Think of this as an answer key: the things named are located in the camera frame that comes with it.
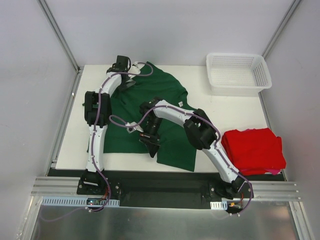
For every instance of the aluminium frame rail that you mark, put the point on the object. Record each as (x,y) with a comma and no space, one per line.
(259,190)

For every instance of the left white cable duct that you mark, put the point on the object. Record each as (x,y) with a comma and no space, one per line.
(65,201)

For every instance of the green t shirt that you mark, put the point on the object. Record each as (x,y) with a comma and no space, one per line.
(124,126)

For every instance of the right white cable duct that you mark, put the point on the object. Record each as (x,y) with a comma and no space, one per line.
(219,205)

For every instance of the red folded t shirt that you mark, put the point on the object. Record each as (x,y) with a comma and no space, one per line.
(253,151)

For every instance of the pink folded t shirt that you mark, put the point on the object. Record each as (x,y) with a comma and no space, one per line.
(273,171)

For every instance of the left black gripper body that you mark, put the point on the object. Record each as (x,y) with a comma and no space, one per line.
(127,82)

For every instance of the white cable duct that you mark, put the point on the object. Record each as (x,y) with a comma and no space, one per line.
(65,201)
(219,205)

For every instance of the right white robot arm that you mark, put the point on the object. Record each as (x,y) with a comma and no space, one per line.
(201,134)

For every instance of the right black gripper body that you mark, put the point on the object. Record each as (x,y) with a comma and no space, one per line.
(150,139)

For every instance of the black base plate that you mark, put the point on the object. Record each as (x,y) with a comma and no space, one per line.
(163,200)

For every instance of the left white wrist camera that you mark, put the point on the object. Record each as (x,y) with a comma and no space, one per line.
(136,68)

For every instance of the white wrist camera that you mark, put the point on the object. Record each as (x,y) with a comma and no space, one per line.
(136,68)
(132,127)

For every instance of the white plastic basket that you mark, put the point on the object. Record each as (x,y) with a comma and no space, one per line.
(237,74)

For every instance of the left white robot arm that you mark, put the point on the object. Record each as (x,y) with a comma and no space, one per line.
(97,110)

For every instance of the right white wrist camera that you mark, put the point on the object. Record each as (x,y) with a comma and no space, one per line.
(132,127)

